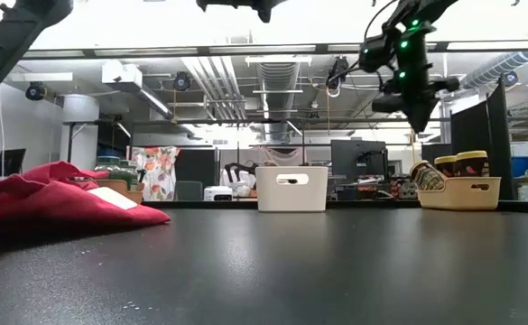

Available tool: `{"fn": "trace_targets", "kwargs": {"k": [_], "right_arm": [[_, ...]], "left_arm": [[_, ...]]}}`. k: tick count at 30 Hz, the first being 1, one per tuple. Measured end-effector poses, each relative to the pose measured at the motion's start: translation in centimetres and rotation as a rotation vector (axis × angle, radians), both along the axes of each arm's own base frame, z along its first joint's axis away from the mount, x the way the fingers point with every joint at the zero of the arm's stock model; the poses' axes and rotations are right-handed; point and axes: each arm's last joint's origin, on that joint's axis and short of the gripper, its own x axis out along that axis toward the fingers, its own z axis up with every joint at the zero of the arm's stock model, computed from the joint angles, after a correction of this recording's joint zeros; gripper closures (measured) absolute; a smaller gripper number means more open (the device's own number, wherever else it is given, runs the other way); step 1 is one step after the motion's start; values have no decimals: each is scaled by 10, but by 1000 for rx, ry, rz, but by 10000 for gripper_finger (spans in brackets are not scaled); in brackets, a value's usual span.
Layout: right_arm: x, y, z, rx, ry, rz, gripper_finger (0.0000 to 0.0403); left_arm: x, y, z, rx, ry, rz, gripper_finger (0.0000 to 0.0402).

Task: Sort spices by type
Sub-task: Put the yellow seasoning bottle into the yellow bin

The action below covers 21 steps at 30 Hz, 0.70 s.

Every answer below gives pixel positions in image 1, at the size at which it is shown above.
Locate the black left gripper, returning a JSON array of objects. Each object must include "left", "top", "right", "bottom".
[{"left": 195, "top": 0, "right": 288, "bottom": 24}]

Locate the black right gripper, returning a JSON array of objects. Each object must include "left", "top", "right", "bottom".
[{"left": 371, "top": 67, "right": 461, "bottom": 134}]

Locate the short black partition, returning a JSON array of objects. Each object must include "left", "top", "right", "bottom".
[{"left": 421, "top": 143, "right": 453, "bottom": 159}]

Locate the white ceiling light fixture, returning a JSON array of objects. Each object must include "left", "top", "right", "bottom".
[{"left": 244, "top": 54, "right": 313, "bottom": 68}]

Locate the tall black partition panel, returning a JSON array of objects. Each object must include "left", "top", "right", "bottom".
[{"left": 450, "top": 76, "right": 515, "bottom": 200}]

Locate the wide black monitor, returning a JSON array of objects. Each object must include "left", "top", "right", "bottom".
[{"left": 330, "top": 139, "right": 387, "bottom": 178}]

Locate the yellow plastic bin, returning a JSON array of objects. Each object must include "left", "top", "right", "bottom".
[{"left": 418, "top": 176, "right": 502, "bottom": 211}]

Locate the black hanging ceiling device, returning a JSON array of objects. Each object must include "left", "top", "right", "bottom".
[{"left": 326, "top": 56, "right": 350, "bottom": 98}]

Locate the blue storage bin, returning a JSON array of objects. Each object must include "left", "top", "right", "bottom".
[{"left": 511, "top": 156, "right": 528, "bottom": 178}]

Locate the white plastic bin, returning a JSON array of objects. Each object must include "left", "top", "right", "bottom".
[{"left": 255, "top": 165, "right": 329, "bottom": 213}]

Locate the white appliance box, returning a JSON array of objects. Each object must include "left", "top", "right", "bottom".
[{"left": 203, "top": 185, "right": 235, "bottom": 202}]

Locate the floral cloth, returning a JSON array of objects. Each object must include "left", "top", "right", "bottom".
[{"left": 131, "top": 146, "right": 181, "bottom": 202}]

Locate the grey chair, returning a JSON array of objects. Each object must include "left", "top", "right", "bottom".
[{"left": 174, "top": 180, "right": 204, "bottom": 202}]

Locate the white round column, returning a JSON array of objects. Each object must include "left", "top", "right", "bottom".
[{"left": 60, "top": 94, "right": 101, "bottom": 172}]

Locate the wooden tray with jars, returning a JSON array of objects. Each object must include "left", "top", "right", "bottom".
[{"left": 94, "top": 179, "right": 145, "bottom": 205}]

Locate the fluorescent ceiling light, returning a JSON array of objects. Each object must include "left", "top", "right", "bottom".
[{"left": 14, "top": 72, "right": 74, "bottom": 83}]

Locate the red cloth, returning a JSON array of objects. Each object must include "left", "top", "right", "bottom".
[{"left": 0, "top": 160, "right": 172, "bottom": 237}]

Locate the small black monitor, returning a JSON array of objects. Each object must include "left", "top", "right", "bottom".
[{"left": 0, "top": 148, "right": 27, "bottom": 178}]

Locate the grey overhead frame bar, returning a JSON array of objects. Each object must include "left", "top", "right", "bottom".
[{"left": 22, "top": 42, "right": 528, "bottom": 60}]

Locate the grey ribbed ceiling duct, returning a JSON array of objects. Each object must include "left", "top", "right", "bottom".
[{"left": 256, "top": 60, "right": 301, "bottom": 144}]

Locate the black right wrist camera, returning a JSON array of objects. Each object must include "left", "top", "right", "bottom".
[{"left": 357, "top": 33, "right": 400, "bottom": 73}]

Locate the silver spiral ceiling duct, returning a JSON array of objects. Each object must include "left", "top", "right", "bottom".
[{"left": 459, "top": 32, "right": 528, "bottom": 90}]

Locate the white wall cable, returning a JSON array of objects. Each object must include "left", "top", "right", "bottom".
[{"left": 0, "top": 88, "right": 5, "bottom": 178}]

